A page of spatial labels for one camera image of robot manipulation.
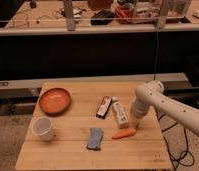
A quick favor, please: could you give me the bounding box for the grey metal post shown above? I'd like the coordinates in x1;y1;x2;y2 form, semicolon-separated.
155;0;169;29
63;0;75;31

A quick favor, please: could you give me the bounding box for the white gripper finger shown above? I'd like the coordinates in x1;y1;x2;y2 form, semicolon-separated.
130;115;142;128

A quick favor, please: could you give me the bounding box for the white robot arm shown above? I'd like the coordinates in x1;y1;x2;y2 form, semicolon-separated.
130;80;199;137

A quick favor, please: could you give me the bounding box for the orange tool on bench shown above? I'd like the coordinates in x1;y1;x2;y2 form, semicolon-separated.
115;6;131;24

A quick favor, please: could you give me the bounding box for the dark chocolate bar box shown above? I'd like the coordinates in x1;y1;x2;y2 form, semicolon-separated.
96;96;112;119

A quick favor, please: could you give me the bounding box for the grey metal post right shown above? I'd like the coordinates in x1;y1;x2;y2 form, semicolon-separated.
155;0;169;29

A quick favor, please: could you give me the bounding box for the orange ceramic bowl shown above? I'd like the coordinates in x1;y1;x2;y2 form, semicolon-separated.
39;88;71;116

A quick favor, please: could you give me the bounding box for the grey metal post left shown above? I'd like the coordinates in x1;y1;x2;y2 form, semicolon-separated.
63;0;75;31

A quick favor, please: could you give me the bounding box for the black object on bench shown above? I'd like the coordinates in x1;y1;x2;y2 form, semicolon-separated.
90;10;115;25

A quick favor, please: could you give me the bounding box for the blue folded cloth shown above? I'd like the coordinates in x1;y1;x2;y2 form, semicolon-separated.
86;128;104;151

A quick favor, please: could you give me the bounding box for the orange toy carrot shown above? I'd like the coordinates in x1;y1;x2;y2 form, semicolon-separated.
112;128;136;139

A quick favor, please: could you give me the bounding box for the white plastic bottle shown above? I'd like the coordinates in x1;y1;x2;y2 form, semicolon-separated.
112;97;129;129

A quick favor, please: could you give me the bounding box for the white paper cup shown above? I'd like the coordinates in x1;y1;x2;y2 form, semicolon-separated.
32;117;54;141

